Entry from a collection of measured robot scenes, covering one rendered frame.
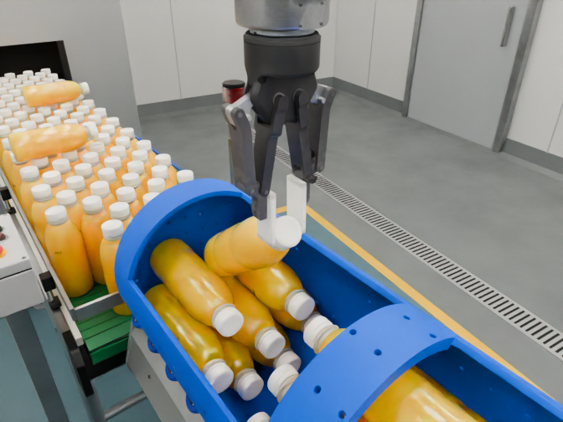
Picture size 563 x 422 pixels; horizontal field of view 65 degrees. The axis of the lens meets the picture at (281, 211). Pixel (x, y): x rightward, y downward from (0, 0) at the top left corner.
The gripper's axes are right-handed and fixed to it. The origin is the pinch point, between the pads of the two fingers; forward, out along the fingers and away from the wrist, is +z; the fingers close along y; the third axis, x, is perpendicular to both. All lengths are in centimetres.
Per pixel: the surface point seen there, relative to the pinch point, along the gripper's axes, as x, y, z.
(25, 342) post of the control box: 48, -30, 43
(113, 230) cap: 39.5, -10.1, 19.4
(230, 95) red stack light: 66, 33, 7
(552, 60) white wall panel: 119, 354, 47
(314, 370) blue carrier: -15.4, -7.7, 7.7
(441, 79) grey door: 218, 362, 83
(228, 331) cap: 3.5, -6.5, 18.8
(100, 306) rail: 37, -16, 33
